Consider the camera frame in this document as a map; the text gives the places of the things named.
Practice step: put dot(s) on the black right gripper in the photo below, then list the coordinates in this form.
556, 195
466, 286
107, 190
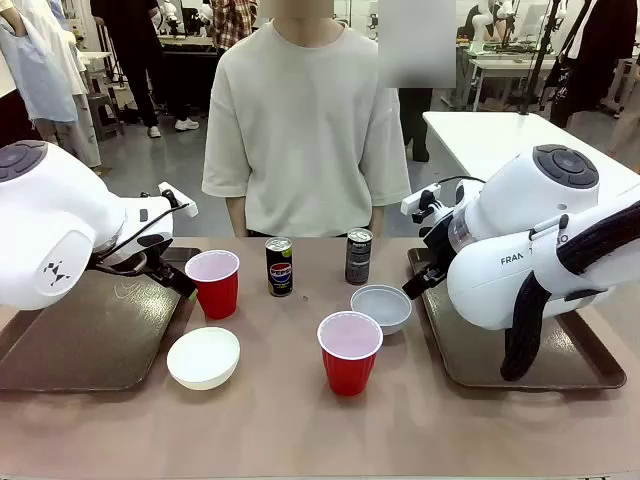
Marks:
440, 245

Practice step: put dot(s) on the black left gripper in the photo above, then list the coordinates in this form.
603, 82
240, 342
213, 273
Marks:
150, 257

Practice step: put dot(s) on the person's right forearm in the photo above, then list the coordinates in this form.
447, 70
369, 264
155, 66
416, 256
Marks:
237, 217

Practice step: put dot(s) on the person's left forearm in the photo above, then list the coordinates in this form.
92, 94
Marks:
378, 220

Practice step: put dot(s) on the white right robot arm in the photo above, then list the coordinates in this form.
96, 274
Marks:
525, 235

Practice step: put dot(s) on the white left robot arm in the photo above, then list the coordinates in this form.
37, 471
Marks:
50, 225

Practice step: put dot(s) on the red plastic cup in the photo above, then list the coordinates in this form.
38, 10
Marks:
216, 290
349, 360

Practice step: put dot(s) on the grey-white bowl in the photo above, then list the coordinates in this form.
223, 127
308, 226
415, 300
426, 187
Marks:
382, 307

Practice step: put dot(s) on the black drink can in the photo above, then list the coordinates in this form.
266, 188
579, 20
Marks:
358, 260

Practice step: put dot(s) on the white bowl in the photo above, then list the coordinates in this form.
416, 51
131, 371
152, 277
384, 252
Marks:
202, 357

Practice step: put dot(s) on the brown plastic tray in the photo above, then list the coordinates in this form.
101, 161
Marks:
480, 355
100, 330

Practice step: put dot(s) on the black Pepsi can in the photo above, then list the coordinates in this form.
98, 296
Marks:
279, 270

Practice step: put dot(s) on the bystander in black trousers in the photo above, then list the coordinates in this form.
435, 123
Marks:
416, 122

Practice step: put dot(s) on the white side table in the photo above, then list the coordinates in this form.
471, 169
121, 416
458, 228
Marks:
500, 140

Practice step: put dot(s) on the grey plastic stool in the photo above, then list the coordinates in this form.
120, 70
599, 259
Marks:
104, 116

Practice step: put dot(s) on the person in beige t-shirt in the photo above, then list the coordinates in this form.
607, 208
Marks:
305, 125

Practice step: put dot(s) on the bystander in black clothes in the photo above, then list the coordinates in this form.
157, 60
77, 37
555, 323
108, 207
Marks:
145, 60

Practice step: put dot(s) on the white background workbench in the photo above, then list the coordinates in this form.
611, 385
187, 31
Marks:
505, 67

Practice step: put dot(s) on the hanging light blue shirt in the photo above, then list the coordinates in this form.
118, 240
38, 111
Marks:
40, 65

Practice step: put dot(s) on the bystander in plaid shirt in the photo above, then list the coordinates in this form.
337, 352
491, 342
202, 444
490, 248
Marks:
232, 25

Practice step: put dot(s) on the hanging black garment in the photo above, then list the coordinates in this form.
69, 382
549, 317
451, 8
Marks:
595, 55

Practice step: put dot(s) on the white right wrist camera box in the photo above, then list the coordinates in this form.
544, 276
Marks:
417, 199

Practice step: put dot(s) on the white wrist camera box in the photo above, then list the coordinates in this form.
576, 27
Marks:
175, 197
417, 199

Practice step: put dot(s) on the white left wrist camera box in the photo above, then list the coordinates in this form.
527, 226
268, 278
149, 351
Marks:
175, 197

